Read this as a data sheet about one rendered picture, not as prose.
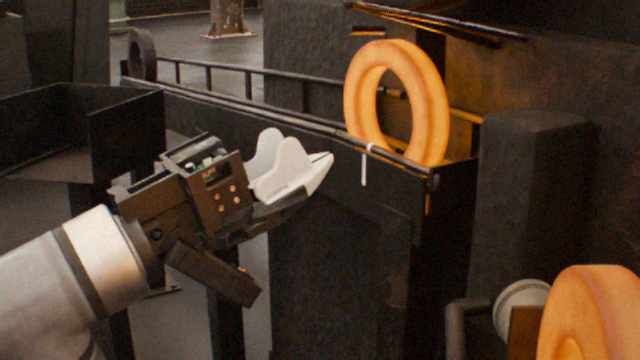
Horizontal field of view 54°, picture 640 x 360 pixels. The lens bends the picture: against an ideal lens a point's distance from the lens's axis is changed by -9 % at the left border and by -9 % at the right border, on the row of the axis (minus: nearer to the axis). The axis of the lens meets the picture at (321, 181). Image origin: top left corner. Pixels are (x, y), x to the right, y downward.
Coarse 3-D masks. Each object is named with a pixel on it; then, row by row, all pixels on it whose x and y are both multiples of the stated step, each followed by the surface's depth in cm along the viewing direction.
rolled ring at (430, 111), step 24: (384, 48) 81; (408, 48) 79; (360, 72) 87; (408, 72) 78; (432, 72) 78; (360, 96) 89; (432, 96) 76; (360, 120) 90; (432, 120) 77; (384, 144) 90; (432, 144) 78
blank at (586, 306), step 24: (600, 264) 38; (552, 288) 42; (576, 288) 37; (600, 288) 34; (624, 288) 34; (552, 312) 42; (576, 312) 37; (600, 312) 33; (624, 312) 33; (552, 336) 41; (576, 336) 37; (600, 336) 33; (624, 336) 32
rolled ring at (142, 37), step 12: (132, 36) 173; (144, 36) 168; (132, 48) 177; (144, 48) 166; (132, 60) 179; (144, 60) 167; (156, 60) 168; (132, 72) 179; (144, 72) 168; (156, 72) 169
